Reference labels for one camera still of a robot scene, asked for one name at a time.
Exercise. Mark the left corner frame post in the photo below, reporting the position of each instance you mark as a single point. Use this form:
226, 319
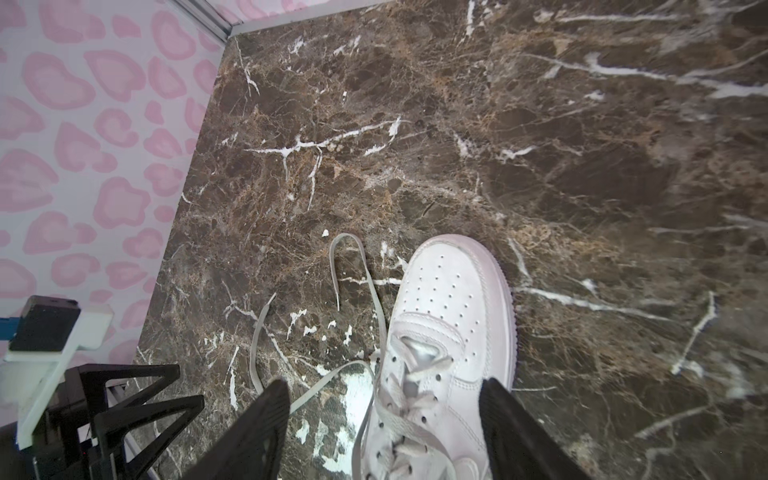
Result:
206, 17

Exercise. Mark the white sneaker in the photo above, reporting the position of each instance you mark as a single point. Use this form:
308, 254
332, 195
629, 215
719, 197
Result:
451, 328

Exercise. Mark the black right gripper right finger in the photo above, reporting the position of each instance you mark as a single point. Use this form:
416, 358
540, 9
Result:
518, 447

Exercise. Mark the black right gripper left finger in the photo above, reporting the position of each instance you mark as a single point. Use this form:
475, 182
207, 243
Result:
252, 447

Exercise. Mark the white shoelace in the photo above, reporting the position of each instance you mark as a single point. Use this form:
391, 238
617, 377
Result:
328, 354

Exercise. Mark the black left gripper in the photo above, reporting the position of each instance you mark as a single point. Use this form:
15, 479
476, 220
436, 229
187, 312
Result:
42, 450

